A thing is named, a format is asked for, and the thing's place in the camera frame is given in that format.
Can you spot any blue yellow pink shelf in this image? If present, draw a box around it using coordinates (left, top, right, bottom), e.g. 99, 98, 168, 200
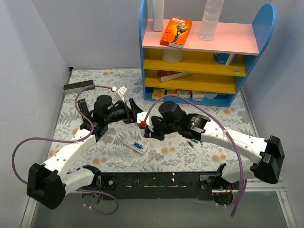
139, 0, 277, 107

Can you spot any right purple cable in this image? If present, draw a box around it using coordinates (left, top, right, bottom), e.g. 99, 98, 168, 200
143, 95, 247, 217

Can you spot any black remote control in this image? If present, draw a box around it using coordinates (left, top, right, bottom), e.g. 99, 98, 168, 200
77, 99, 92, 117

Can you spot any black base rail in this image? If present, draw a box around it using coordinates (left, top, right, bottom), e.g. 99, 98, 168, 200
73, 172, 235, 201

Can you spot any white tall bottle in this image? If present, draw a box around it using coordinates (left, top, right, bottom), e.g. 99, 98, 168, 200
152, 0, 164, 32

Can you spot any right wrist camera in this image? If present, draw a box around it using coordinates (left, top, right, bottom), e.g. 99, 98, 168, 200
136, 112, 153, 131

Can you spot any green soap pack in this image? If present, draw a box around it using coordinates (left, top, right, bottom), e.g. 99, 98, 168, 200
205, 92, 218, 99

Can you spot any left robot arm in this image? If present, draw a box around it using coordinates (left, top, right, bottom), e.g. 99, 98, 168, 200
27, 95, 146, 209

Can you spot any red white book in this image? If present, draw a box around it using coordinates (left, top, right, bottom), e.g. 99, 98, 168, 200
157, 70, 192, 83

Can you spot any white remote control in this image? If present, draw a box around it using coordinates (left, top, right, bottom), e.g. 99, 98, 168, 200
123, 136, 148, 154

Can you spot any blue white cup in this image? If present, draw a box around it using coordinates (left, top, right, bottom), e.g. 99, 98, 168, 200
213, 53, 238, 66

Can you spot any white cylinder roll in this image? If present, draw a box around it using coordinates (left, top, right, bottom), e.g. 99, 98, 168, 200
161, 49, 183, 64

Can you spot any floral table cloth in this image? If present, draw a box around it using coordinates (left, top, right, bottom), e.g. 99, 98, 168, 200
54, 68, 256, 172

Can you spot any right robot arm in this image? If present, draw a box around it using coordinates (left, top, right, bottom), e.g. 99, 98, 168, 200
137, 101, 285, 189

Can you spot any black rectangular box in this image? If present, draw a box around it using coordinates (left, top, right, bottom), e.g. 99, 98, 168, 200
63, 80, 95, 95

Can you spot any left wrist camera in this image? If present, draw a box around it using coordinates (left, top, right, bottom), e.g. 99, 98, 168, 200
114, 86, 127, 102

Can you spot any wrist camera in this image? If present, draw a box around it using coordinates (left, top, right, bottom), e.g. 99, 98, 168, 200
136, 112, 153, 131
114, 86, 127, 102

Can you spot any blue battery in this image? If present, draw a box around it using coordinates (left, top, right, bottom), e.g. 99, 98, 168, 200
133, 142, 143, 150

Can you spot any clear plastic water bottle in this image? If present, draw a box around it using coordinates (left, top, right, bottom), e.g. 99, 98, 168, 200
199, 0, 224, 40

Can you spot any orange razor box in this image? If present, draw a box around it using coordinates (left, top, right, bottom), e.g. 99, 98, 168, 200
160, 17, 192, 49

